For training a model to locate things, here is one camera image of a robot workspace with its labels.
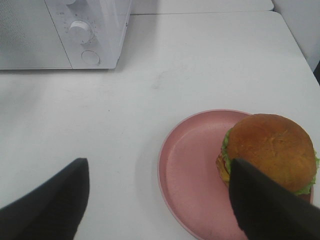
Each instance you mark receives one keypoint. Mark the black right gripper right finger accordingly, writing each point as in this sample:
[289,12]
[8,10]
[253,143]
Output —
[264,210]

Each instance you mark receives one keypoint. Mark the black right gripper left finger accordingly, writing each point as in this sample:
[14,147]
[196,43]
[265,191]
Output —
[53,210]

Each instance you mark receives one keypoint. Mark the burger with lettuce and tomato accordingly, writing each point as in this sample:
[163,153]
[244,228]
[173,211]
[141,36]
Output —
[277,146]

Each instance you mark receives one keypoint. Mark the pink round plate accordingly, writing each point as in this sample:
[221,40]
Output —
[189,179]

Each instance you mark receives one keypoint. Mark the round white door button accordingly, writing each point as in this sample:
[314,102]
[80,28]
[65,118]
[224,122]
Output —
[90,57]

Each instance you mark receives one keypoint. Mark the white microwave door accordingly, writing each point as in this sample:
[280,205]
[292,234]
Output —
[28,37]

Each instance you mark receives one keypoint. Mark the white microwave knob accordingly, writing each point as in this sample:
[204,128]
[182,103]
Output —
[69,2]
[80,32]

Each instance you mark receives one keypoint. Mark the white microwave oven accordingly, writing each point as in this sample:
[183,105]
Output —
[62,34]

